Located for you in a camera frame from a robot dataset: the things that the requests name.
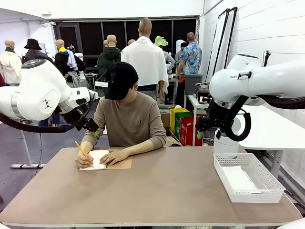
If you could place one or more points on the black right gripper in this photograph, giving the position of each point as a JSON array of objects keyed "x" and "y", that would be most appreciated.
[{"x": 209, "y": 123}]

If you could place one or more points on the person's right hand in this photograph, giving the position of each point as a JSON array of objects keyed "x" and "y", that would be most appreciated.
[{"x": 84, "y": 161}]

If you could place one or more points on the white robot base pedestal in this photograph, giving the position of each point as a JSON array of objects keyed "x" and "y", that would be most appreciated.
[{"x": 224, "y": 145}]

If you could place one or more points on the mannequin in black jacket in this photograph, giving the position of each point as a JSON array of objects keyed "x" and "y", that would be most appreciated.
[{"x": 62, "y": 60}]

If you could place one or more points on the yellow pencil with red eraser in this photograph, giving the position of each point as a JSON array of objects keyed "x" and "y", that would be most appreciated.
[{"x": 79, "y": 147}]

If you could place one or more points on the person in beige sweater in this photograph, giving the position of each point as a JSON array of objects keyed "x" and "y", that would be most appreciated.
[{"x": 128, "y": 119}]

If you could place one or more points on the small black tripod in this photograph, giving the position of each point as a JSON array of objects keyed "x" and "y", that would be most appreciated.
[{"x": 267, "y": 58}]

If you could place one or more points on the green paper bag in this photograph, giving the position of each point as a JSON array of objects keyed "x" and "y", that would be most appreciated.
[{"x": 178, "y": 126}]

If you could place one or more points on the brown glass jar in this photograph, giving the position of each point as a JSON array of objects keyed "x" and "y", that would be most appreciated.
[{"x": 203, "y": 94}]

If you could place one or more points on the brown cardboard box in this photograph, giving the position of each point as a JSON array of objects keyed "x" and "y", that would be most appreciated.
[{"x": 165, "y": 121}]

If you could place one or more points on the white stand with floor foot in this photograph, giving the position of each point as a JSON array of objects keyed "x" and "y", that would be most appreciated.
[{"x": 26, "y": 152}]

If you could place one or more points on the mannequin in dark green hoodie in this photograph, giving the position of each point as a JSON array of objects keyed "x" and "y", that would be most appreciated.
[{"x": 108, "y": 59}]

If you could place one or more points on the small white side table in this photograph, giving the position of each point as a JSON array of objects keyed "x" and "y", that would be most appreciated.
[{"x": 194, "y": 102}]

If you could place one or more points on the black framed reflector panel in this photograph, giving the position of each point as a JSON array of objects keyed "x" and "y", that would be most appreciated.
[
  {"x": 218, "y": 40},
  {"x": 231, "y": 31}
]

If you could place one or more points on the large white table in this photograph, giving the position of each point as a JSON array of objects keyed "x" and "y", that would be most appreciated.
[{"x": 269, "y": 128}]

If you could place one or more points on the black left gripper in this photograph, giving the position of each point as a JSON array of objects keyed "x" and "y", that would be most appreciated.
[{"x": 89, "y": 124}]

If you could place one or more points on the spiral notebook with kraft cover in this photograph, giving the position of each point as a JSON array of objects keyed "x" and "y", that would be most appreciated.
[{"x": 96, "y": 155}]

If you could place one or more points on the yellow paper bag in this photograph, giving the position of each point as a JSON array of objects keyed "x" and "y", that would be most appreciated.
[{"x": 173, "y": 117}]

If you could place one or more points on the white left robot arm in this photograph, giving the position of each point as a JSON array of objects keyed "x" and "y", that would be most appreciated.
[{"x": 35, "y": 93}]

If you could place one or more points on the person's left forearm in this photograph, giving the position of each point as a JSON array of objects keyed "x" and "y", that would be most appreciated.
[{"x": 140, "y": 146}]

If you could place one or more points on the mannequin with black hat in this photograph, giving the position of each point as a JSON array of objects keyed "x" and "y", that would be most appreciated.
[{"x": 33, "y": 45}]

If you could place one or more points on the white paper sheet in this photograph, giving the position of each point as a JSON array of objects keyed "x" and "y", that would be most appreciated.
[{"x": 238, "y": 179}]

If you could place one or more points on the man in blue floral shirt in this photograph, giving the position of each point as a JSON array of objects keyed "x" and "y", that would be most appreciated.
[{"x": 190, "y": 58}]

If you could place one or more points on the mannequin in cream jacket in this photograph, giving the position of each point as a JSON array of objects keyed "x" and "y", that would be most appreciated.
[{"x": 9, "y": 64}]

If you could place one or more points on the mannequin with light green hat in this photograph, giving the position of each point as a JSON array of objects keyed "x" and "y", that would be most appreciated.
[{"x": 160, "y": 41}]

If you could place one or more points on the person's left hand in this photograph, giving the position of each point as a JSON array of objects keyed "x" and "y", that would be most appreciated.
[{"x": 115, "y": 157}]

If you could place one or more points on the red paper bag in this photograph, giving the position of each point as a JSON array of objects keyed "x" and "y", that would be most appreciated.
[{"x": 188, "y": 133}]

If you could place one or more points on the white perforated plastic basket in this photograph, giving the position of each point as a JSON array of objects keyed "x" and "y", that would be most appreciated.
[{"x": 257, "y": 196}]

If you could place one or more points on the black baseball cap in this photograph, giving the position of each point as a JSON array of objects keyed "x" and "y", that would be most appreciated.
[{"x": 120, "y": 81}]

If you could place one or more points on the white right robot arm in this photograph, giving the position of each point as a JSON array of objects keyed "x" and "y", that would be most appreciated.
[{"x": 262, "y": 78}]

